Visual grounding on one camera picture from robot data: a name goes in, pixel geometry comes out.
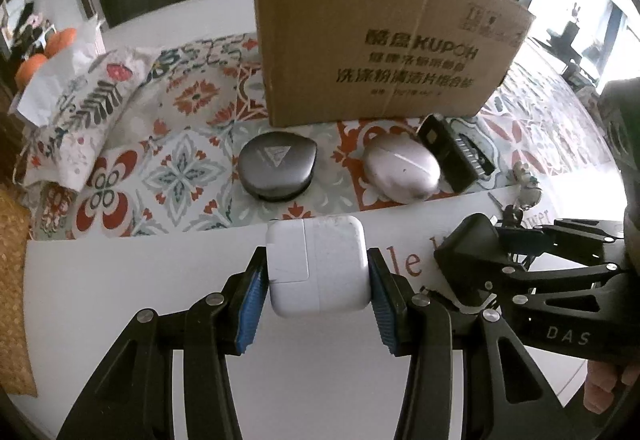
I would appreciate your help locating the brown cardboard box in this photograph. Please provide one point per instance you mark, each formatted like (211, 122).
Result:
(331, 60)

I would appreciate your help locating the small key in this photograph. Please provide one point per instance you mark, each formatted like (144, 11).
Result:
(510, 216)

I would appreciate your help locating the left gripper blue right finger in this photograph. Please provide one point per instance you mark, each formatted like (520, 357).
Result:
(389, 293)

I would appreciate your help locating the woven wicker box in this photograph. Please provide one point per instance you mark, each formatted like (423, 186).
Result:
(16, 370)

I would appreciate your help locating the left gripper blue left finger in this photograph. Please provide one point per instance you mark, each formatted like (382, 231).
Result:
(249, 299)

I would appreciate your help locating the pink silver oval case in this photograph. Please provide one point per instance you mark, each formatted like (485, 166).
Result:
(401, 168)

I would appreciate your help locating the small astronaut figurine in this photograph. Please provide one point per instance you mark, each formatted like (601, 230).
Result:
(529, 190)

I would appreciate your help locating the dark grey earbud case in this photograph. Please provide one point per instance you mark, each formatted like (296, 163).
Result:
(277, 166)

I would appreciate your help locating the floral fabric tissue pouch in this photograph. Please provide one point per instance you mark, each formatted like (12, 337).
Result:
(73, 103)

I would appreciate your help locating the white power adapter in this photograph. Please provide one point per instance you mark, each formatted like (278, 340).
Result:
(317, 265)

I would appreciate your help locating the person right hand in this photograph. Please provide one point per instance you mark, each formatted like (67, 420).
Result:
(601, 381)

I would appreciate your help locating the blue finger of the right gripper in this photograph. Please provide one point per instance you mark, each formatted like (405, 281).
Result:
(520, 274)
(584, 241)

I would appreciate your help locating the black clip device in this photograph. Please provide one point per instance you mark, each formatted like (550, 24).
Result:
(461, 161)

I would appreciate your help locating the black charger with cable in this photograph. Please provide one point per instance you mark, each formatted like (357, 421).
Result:
(476, 235)

